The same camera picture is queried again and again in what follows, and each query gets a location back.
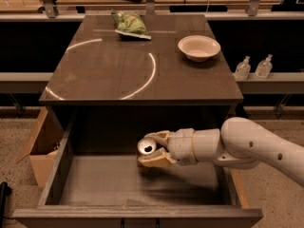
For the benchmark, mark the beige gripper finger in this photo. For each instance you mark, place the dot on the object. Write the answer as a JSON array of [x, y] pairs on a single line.
[[160, 158], [160, 138]]

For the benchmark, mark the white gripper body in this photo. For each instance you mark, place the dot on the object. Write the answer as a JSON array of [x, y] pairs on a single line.
[[180, 146]]

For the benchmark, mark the orange soda can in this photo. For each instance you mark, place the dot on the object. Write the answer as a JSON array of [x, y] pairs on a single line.
[[145, 146]]

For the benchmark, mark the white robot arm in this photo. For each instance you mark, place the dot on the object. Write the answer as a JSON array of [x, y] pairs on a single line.
[[239, 143]]

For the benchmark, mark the open grey top drawer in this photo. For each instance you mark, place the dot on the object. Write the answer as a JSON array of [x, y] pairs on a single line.
[[96, 182]]

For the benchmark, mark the grey cabinet with countertop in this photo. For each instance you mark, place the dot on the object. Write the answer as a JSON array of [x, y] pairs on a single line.
[[110, 92]]

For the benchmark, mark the clear sanitizer bottle left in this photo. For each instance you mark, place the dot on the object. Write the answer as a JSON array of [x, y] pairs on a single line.
[[243, 69]]

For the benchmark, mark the clear sanitizer bottle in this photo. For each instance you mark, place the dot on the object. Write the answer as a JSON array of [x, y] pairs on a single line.
[[243, 69], [264, 68]]

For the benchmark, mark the white bowl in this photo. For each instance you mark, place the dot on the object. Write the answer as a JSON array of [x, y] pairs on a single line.
[[198, 48]]

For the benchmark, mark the clear sanitizer bottle right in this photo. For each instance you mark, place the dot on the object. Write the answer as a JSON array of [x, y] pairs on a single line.
[[264, 68]]

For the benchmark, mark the green chip bag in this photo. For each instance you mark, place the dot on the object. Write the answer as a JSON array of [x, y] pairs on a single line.
[[130, 24]]

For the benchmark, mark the cardboard box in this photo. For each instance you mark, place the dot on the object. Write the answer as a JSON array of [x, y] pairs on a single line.
[[41, 146]]

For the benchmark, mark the black object on floor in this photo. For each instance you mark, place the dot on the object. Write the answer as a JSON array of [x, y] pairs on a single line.
[[5, 191]]

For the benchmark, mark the wooden background desk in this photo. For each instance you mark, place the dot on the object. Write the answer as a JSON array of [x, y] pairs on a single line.
[[19, 6]]

